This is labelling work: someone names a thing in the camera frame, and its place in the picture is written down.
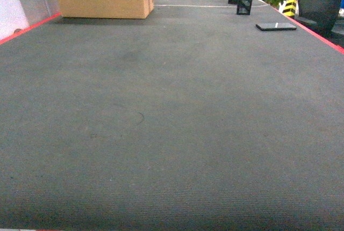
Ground black smartphone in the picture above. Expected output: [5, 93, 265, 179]
[255, 22, 297, 31]

